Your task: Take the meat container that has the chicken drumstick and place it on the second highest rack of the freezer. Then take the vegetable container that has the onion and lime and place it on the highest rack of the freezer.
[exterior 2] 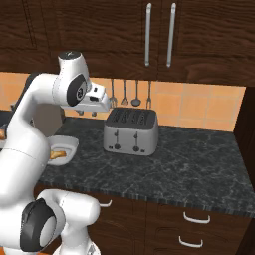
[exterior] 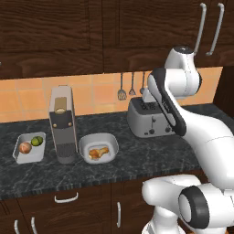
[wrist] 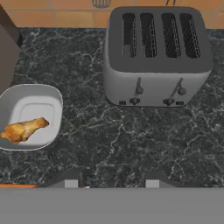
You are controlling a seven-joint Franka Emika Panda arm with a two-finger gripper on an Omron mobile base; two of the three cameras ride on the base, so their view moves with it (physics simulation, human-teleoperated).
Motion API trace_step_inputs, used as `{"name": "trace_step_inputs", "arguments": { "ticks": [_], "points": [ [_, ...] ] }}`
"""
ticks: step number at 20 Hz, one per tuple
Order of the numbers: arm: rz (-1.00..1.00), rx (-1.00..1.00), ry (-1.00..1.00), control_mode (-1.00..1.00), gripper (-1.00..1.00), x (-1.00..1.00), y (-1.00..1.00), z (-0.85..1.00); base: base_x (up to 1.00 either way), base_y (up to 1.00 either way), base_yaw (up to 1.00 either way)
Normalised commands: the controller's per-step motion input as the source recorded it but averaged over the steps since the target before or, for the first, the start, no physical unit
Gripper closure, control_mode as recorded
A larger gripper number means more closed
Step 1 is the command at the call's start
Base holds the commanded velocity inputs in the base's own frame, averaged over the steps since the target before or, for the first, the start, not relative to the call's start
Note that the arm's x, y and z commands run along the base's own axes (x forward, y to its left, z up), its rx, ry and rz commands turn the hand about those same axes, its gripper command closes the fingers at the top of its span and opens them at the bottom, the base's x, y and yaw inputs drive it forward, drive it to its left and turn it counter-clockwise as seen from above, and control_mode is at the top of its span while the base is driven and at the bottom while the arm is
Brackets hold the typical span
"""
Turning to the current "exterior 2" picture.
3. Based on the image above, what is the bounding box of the hanging metal fork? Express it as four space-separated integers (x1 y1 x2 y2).
110 79 119 109
145 80 153 111

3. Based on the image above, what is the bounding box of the hanging metal ladle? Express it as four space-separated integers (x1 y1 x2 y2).
130 79 141 108

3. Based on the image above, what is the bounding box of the dark wood drawer front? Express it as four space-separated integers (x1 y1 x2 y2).
84 193 147 255
144 227 247 255
144 201 253 237

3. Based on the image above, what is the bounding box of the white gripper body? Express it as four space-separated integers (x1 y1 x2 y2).
67 93 113 114

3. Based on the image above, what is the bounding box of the silver four-slot toaster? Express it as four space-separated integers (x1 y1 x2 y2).
103 107 160 157

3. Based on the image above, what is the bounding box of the dark wood upper cupboard door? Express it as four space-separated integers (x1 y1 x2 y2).
49 0 160 82
0 0 52 65
157 0 255 88

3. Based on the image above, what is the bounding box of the hanging metal slotted spatula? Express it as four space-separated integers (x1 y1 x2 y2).
120 79 130 107

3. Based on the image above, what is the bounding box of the white meat container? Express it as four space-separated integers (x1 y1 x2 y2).
45 134 80 166

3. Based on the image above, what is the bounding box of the chicken drumstick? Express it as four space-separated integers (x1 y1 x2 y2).
49 149 69 160

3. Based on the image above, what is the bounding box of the white curved drawer handle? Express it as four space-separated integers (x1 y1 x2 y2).
97 198 114 208
182 211 211 225
177 235 204 249

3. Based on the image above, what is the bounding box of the silver cupboard door handle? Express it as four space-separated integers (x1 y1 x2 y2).
165 2 177 69
143 2 153 68

